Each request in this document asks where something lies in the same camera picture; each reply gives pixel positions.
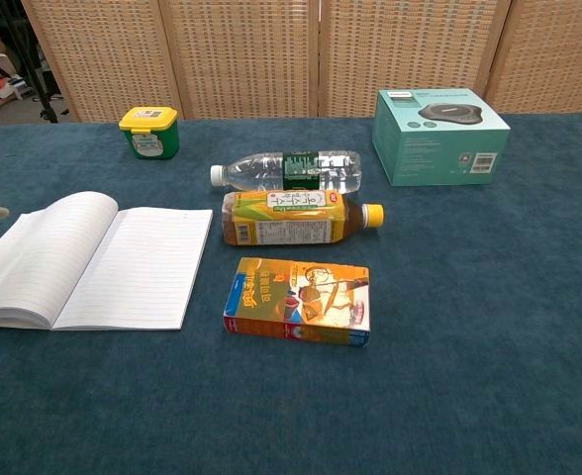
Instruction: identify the clear plastic water bottle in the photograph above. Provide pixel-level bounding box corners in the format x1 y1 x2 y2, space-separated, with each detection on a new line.
209 149 362 194

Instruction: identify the teal speaker product box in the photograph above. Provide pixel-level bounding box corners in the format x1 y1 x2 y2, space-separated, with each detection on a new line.
371 88 512 188

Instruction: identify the green tub with yellow lid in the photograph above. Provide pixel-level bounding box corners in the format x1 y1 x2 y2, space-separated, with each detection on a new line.
118 106 181 161

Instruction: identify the blue table cloth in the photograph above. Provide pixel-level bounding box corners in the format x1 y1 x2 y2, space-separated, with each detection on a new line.
0 112 582 475

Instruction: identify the woven wooden folding screen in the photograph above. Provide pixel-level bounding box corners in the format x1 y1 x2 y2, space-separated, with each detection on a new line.
20 0 582 124

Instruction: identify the yellow label tea bottle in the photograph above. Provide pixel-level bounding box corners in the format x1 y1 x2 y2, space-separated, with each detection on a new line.
221 189 386 247

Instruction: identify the orange snack box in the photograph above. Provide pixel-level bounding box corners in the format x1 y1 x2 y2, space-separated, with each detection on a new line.
223 256 371 348

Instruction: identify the black tripod stand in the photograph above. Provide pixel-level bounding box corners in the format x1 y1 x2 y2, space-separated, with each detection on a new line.
0 0 69 125

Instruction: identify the white lined notebook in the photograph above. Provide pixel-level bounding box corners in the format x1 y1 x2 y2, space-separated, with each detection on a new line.
0 190 215 332

